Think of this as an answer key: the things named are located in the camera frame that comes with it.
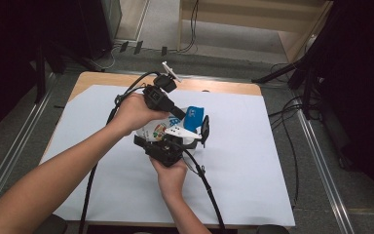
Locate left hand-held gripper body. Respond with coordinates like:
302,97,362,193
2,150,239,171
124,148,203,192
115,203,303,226
141,60,183,113

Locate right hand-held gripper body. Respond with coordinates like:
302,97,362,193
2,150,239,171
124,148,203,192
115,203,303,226
143,126,203,169

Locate white and blue pouch bag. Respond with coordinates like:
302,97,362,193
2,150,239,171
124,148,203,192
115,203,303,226
135,105,206,144

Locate clear jar with black lid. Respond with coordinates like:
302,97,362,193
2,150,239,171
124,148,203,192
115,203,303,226
179,114,211,151

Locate person's right hand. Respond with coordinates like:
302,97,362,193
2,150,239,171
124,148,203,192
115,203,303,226
149,157,189,199

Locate person's left hand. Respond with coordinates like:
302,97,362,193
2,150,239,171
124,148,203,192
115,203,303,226
111,93,170,137

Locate wooden table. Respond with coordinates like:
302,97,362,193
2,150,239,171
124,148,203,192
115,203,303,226
40,71,296,230

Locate white paper sheet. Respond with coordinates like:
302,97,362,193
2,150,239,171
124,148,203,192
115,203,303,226
40,84,296,227

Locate black stand with dark curtain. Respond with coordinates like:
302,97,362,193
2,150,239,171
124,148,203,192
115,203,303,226
0,0,111,144

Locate light wooden shelf unit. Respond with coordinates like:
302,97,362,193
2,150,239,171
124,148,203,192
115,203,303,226
176,0,334,62

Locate black tripod stand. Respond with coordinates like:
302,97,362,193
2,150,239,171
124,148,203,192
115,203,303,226
251,32,339,121

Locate left hand-held gripper cable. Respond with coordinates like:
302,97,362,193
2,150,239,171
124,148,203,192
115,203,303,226
77,71,162,234

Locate hand-held gripper cable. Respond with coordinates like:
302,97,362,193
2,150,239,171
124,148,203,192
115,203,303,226
174,142,228,234
77,71,162,234

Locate right hand-held gripper cable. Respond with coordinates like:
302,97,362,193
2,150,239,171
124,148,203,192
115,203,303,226
174,142,228,234

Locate white floor cable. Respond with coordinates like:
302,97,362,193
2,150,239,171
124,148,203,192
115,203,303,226
89,45,121,71

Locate black hanging cable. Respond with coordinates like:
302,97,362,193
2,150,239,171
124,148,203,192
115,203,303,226
178,0,200,54

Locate black floor cables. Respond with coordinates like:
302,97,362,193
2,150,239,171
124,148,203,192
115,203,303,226
267,62,306,209

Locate metal floor rail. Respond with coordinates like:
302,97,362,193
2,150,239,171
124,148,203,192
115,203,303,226
0,72,56,217
291,94,355,234

